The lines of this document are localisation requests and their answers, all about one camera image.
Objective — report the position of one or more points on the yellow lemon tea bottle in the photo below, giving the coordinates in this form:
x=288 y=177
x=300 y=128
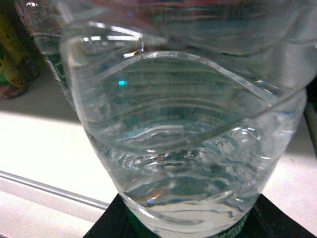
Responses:
x=17 y=65

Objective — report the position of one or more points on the clear water bottle green label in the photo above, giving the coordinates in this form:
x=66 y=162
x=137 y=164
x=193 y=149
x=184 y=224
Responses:
x=188 y=104

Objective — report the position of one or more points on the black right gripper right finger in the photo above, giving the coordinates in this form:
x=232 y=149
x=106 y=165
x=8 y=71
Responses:
x=265 y=220

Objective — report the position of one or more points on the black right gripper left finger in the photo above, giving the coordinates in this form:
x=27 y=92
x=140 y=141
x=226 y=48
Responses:
x=113 y=223

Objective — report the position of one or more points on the water bottle leftmost back row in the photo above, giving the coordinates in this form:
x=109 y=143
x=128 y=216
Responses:
x=39 y=21

